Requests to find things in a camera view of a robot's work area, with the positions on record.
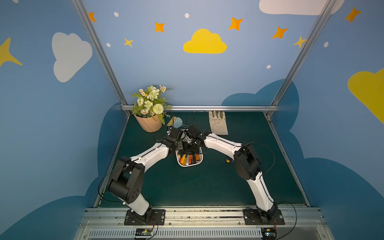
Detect left aluminium frame post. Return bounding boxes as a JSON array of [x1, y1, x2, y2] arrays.
[[72, 0, 127, 105]]

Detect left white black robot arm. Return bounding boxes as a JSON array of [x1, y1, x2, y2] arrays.
[[106, 128, 183, 216]]

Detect right small circuit board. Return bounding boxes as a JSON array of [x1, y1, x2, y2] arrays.
[[261, 228, 277, 240]]

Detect beige work glove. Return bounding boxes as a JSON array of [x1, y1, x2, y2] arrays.
[[209, 111, 229, 136]]

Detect aluminium frame post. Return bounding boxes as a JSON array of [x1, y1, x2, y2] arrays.
[[271, 0, 337, 108], [72, 0, 127, 105]]

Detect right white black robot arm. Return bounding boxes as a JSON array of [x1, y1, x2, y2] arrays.
[[183, 126, 278, 220]]

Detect right aluminium frame post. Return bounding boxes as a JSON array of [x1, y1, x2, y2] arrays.
[[271, 0, 337, 108]]

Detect white plastic storage box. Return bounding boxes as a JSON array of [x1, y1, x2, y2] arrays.
[[175, 129, 204, 168]]

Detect horizontal aluminium frame rail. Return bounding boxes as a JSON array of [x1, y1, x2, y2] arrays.
[[121, 104, 279, 112]]

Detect white green artificial flowers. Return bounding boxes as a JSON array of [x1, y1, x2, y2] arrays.
[[131, 85, 170, 125]]

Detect tan flower pot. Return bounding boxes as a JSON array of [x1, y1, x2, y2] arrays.
[[134, 115, 163, 133]]

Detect yellow handle screwdriver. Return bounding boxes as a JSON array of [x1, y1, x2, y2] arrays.
[[179, 155, 188, 166]]

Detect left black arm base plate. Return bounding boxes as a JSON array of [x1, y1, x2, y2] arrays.
[[124, 209, 166, 226]]

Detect front aluminium mounting rail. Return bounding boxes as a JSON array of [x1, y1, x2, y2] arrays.
[[74, 204, 334, 240]]

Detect small circuit board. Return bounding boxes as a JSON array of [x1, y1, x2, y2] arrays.
[[261, 228, 277, 240], [135, 229, 153, 238]]

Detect left small circuit board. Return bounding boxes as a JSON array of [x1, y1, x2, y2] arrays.
[[135, 229, 153, 238]]

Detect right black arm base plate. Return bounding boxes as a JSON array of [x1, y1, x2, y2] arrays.
[[243, 208, 286, 226]]

